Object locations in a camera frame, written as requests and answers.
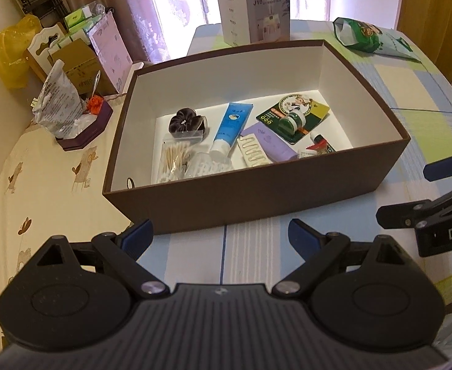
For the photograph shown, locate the clear cotton swab bag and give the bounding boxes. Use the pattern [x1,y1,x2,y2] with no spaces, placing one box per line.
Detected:
[152,142,193,184]

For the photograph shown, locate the dark green small tube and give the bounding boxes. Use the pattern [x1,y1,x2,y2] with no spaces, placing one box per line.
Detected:
[310,134,335,154]

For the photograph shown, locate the purple cream tube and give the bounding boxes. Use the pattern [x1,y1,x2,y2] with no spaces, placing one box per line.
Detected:
[241,123,298,163]

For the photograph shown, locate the cream plastic hair claw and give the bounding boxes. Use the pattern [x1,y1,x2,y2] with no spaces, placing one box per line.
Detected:
[237,134,272,168]

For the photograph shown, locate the small white bottle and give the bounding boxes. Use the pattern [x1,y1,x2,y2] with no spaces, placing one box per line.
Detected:
[184,151,233,179]

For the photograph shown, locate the green carded balm jar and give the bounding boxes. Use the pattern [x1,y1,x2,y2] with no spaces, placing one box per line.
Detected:
[256,94,330,145]

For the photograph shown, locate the dark velvet hair scrunchie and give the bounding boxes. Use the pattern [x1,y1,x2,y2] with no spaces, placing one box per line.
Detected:
[168,108,208,132]

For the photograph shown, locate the blue cream tube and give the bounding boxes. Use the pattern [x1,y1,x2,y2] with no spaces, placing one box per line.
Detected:
[210,103,254,157]

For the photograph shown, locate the dark maroon tray box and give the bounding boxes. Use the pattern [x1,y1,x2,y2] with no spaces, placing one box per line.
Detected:
[56,100,113,151]

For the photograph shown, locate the brown cardboard storage box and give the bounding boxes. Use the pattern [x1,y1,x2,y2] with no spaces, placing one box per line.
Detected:
[102,39,410,234]

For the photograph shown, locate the green snack bag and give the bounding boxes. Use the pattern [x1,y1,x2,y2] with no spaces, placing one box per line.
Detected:
[332,18,419,62]

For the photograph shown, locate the brown cardboard carton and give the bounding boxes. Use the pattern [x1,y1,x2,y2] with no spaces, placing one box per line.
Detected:
[23,39,117,96]

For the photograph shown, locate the white wooden chair back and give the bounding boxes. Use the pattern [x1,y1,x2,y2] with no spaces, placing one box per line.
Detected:
[24,23,65,81]

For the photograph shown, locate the pink cardboard box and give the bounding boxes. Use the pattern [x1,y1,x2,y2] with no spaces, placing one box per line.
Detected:
[88,13,133,94]

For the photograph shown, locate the green tissue packs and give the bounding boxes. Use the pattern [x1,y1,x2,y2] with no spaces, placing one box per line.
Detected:
[49,1,106,48]

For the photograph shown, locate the yellow plastic bag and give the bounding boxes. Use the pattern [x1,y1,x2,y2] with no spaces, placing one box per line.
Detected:
[0,14,43,91]

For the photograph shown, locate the white humidifier box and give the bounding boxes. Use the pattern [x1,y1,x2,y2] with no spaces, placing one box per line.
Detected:
[218,0,290,47]

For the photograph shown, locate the orange handled scissors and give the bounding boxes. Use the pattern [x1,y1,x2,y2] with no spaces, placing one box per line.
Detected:
[86,70,104,115]

